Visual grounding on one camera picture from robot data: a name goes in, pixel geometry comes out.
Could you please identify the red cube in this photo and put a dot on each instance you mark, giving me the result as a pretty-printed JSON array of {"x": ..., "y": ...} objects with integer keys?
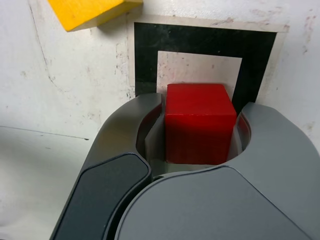
[{"x": 200, "y": 120}]

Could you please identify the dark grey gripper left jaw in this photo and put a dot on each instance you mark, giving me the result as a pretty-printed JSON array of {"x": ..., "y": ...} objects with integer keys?
[{"x": 112, "y": 155}]

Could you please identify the yellow cube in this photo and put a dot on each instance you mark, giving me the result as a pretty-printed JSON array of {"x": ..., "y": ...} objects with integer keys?
[{"x": 82, "y": 12}]

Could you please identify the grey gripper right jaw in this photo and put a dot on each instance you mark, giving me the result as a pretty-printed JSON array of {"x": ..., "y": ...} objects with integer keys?
[{"x": 212, "y": 207}]

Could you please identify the black tape square outline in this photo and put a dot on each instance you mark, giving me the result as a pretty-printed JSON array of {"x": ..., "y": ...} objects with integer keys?
[{"x": 145, "y": 50}]

